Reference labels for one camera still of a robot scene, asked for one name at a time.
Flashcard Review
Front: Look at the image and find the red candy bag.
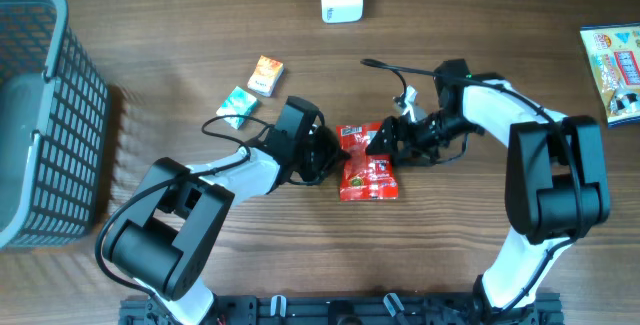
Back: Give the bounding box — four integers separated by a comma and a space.
336, 122, 399, 201

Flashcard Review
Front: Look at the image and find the orange small box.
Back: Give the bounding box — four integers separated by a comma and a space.
247, 56, 284, 97

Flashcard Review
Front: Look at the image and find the teal small box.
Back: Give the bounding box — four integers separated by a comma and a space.
216, 87, 259, 129

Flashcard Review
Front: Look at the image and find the yellow snack bag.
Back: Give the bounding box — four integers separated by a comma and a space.
580, 22, 639, 127

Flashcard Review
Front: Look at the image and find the grey plastic basket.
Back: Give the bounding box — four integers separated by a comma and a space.
1, 0, 111, 249

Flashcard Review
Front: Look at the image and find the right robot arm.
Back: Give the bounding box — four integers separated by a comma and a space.
366, 59, 611, 324

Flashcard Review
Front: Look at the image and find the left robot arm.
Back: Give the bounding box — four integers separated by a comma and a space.
95, 96, 350, 324

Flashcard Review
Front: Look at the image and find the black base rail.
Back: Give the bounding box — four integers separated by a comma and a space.
118, 293, 565, 325

